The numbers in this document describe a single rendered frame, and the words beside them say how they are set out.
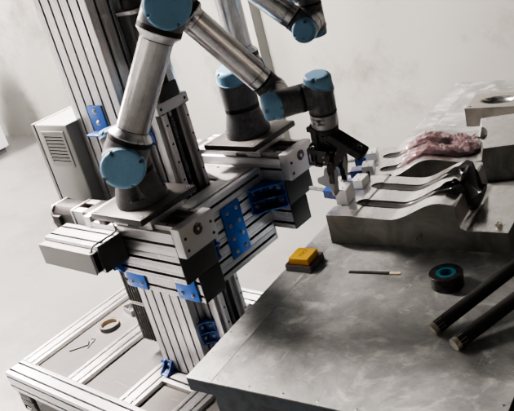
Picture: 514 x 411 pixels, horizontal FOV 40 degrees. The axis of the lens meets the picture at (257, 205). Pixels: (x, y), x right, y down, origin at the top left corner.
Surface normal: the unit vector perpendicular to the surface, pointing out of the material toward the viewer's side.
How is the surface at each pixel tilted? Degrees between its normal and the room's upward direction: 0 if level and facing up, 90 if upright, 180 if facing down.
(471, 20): 90
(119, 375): 0
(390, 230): 90
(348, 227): 90
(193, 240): 90
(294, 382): 0
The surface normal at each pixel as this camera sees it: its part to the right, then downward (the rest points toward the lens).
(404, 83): -0.61, 0.45
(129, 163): 0.10, 0.48
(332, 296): -0.24, -0.89
